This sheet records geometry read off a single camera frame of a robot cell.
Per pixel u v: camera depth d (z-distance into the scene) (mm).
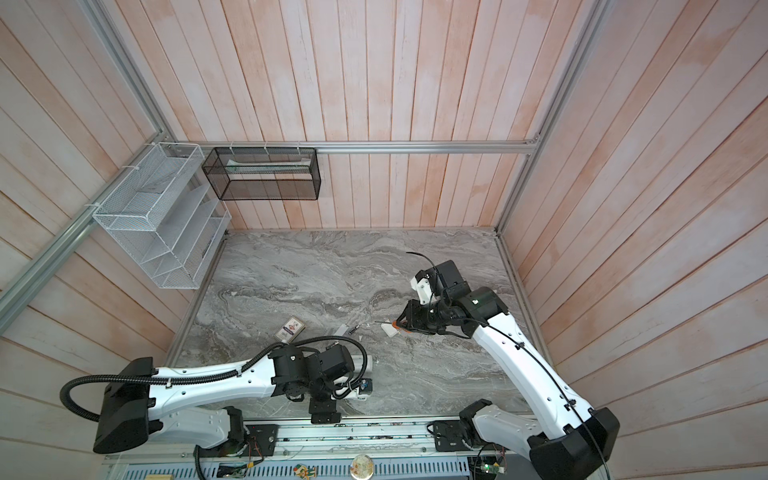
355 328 928
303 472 690
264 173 1050
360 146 981
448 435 740
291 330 909
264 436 733
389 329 931
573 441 370
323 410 645
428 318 624
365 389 645
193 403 444
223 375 468
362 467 700
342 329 932
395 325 715
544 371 424
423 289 683
